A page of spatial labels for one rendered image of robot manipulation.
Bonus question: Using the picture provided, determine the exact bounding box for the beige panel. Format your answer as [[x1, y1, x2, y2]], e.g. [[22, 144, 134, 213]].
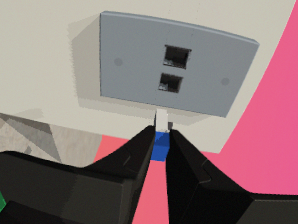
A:
[[0, 0, 295, 153]]

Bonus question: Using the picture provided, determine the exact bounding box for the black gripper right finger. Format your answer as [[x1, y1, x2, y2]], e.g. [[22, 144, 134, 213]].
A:
[[165, 129, 298, 224]]

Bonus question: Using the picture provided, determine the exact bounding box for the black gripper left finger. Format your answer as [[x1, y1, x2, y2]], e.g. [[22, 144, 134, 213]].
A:
[[0, 125, 156, 224]]

